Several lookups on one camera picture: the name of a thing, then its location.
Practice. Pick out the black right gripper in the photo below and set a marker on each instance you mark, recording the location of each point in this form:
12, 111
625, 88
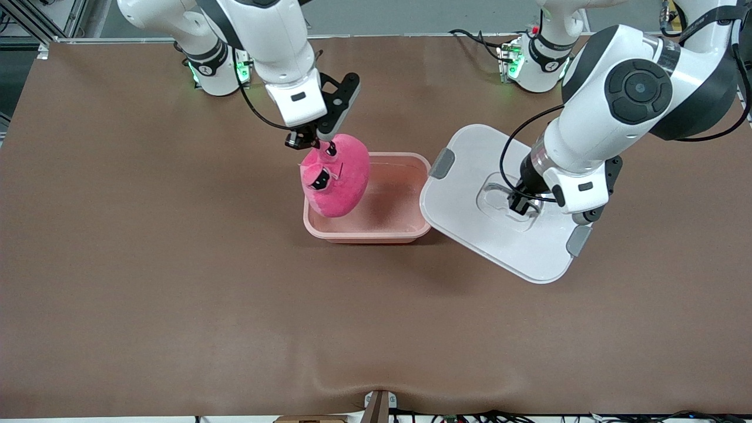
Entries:
300, 138

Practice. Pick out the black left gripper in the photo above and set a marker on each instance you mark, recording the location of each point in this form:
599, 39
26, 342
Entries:
528, 177

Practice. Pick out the white box lid grey latches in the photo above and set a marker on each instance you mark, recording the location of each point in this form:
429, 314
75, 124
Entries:
499, 241

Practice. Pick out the pink plush toy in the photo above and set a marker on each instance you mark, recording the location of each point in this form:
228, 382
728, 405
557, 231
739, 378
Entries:
341, 188

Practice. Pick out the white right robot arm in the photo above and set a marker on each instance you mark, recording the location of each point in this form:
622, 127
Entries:
270, 35

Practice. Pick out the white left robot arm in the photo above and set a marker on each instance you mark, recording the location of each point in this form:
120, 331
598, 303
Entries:
623, 94

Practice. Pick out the pink plastic box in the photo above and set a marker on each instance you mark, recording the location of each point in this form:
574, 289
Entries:
393, 217

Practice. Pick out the brown table mat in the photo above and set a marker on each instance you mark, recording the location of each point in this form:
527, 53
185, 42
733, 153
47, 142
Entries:
376, 323

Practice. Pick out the cardboard piece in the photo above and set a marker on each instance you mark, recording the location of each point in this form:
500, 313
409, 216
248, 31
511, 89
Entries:
311, 419

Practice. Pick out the front camera mounting bracket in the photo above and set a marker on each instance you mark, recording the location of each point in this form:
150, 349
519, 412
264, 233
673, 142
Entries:
377, 406

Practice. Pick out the aluminium frame profile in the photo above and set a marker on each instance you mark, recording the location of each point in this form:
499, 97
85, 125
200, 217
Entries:
35, 20

